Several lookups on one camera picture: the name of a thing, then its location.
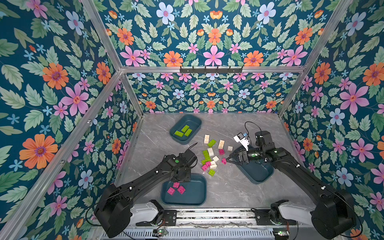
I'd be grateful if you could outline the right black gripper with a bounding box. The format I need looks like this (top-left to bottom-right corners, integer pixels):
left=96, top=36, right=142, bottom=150
left=226, top=146, right=265, bottom=168

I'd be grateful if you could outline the green long lego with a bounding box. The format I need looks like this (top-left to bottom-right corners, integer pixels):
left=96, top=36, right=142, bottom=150
left=174, top=131, right=184, bottom=138
left=203, top=150, right=211, bottom=160
left=208, top=140, right=217, bottom=148

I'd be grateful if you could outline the cream long lego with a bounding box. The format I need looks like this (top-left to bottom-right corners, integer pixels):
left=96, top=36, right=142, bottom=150
left=218, top=140, right=225, bottom=150
left=204, top=135, right=210, bottom=144

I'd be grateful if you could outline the green lego mid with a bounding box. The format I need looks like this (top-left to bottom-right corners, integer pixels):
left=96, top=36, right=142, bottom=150
left=184, top=128, right=193, bottom=137

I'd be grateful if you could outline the pink small lego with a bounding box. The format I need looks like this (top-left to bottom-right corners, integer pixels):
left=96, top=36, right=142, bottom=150
left=178, top=186, right=186, bottom=194

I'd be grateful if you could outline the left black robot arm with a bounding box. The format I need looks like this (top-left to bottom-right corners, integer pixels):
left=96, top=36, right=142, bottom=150
left=94, top=149, right=198, bottom=238

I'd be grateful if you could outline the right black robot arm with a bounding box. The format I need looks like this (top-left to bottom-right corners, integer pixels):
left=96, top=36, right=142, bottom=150
left=227, top=131, right=362, bottom=240

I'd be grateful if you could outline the cream lego lower pile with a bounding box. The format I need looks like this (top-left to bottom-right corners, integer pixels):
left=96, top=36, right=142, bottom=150
left=210, top=161, right=217, bottom=169

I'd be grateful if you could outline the cream lego center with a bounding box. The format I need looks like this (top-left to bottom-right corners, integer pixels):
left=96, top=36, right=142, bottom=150
left=208, top=148, right=215, bottom=157

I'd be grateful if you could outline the green small lego near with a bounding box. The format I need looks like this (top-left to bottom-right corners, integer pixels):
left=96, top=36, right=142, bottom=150
left=208, top=170, right=216, bottom=176

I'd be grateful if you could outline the right teal bin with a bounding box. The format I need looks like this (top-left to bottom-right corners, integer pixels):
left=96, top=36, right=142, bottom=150
left=234, top=146, right=275, bottom=185

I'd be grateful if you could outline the teal bin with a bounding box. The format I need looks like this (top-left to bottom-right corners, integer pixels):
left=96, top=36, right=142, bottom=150
left=169, top=115, right=203, bottom=145
left=161, top=174, right=207, bottom=206
left=234, top=146, right=275, bottom=185

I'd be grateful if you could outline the near teal bin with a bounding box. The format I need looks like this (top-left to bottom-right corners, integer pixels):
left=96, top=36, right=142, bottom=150
left=161, top=174, right=207, bottom=206

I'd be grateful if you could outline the far teal bin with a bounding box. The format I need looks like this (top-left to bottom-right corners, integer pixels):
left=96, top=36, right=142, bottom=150
left=169, top=115, right=203, bottom=145

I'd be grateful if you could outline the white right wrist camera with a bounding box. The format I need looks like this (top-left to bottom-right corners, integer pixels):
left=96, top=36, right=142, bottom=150
left=234, top=133, right=250, bottom=151

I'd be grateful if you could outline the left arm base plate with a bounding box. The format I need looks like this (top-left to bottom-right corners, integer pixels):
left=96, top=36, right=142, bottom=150
left=135, top=209, right=178, bottom=227

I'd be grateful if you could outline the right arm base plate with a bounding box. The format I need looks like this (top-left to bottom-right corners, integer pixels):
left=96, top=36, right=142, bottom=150
left=251, top=208, right=297, bottom=226

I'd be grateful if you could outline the black wall hook rail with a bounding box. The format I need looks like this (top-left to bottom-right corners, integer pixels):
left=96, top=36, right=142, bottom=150
left=179, top=66, right=243, bottom=75

